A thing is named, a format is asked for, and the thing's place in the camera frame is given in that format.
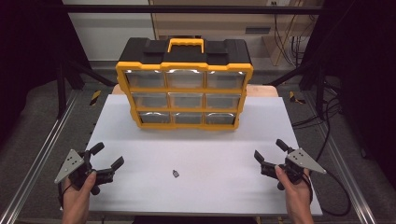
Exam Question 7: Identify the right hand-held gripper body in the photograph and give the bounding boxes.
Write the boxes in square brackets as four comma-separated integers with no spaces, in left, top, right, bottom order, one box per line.
[261,147,327,191]

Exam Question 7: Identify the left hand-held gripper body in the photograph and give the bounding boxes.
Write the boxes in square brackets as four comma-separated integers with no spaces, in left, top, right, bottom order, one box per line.
[54,148,116,196]

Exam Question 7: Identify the yellow black drawer organizer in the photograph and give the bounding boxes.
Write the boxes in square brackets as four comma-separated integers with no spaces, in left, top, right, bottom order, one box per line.
[115,37,254,132]

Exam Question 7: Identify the person's left hand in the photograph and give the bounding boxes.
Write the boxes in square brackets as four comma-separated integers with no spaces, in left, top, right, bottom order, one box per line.
[62,171,98,224]

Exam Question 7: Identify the person's right hand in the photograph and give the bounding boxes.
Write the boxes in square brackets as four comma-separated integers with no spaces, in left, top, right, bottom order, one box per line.
[275,164,315,224]

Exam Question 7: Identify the wooden table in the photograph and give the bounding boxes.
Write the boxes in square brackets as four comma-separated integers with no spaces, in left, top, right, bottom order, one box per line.
[111,83,278,98]

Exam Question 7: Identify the white table sheet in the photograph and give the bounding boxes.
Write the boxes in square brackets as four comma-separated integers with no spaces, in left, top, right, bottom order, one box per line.
[60,93,324,217]

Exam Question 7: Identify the black curtain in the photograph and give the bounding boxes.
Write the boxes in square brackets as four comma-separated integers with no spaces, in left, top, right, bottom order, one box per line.
[300,0,396,190]
[0,0,92,144]

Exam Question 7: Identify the beige wooden cabinet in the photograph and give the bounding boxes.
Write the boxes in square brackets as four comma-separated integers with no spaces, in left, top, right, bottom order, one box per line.
[148,0,325,67]

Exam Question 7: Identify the black horizontal bar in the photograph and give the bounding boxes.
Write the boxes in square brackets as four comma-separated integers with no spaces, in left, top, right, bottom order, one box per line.
[62,4,323,15]

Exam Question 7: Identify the aluminium frame rail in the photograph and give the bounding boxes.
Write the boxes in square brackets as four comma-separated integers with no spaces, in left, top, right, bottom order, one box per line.
[303,91,377,224]
[0,90,80,224]

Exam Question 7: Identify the thin black left gripper cable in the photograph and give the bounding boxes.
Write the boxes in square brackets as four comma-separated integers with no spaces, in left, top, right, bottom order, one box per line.
[56,181,74,210]

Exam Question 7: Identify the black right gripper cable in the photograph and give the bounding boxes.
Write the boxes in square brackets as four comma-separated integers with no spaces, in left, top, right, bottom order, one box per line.
[306,169,353,217]

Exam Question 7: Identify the black floor cables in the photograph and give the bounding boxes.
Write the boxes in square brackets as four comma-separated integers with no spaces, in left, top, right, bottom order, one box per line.
[291,78,344,162]

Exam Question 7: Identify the hanging background cables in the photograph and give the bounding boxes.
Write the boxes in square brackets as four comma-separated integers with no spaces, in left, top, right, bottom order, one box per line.
[272,12,311,67]

